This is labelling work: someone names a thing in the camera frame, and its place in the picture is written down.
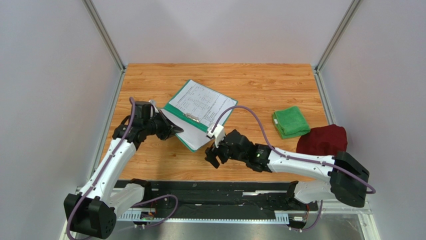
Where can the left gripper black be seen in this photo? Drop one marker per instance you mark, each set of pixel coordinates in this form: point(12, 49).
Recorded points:
point(169, 128)

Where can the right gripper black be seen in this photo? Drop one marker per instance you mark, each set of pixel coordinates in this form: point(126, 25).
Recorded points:
point(220, 150)

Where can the white paper sheet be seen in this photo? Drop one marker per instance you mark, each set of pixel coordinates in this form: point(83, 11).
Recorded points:
point(192, 137)

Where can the green file folder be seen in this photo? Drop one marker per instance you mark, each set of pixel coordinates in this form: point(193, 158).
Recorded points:
point(194, 108)

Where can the printed paper sheet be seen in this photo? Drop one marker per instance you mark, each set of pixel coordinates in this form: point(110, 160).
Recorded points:
point(201, 101)

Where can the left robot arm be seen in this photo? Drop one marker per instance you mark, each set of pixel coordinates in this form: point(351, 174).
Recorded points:
point(106, 173)

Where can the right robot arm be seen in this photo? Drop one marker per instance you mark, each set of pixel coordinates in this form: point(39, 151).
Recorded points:
point(334, 177)

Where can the metal folder clamp bar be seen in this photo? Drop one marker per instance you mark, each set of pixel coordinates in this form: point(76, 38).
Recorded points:
point(192, 117)

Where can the green folded cloth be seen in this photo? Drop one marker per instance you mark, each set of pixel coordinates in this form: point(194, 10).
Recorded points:
point(290, 122)

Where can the dark red hat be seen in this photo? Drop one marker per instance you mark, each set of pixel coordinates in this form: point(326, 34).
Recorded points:
point(323, 141)

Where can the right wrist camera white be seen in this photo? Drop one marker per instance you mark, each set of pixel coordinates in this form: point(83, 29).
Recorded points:
point(216, 132)

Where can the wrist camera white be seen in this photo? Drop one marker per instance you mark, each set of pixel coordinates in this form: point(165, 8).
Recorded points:
point(216, 132)
point(154, 109)

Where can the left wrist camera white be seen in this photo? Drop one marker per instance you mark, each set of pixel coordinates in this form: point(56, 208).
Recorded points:
point(154, 109)

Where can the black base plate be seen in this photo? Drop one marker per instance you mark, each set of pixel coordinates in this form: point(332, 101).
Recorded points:
point(221, 200)

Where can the left aluminium frame post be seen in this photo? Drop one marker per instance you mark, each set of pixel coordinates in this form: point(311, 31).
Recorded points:
point(100, 26)

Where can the aluminium frame post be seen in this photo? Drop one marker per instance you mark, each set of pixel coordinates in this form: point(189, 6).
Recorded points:
point(340, 30)
point(100, 26)

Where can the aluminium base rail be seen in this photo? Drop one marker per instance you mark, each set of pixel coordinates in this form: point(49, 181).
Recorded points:
point(140, 215)

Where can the right aluminium frame post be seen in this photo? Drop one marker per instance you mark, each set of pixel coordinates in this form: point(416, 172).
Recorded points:
point(340, 30)

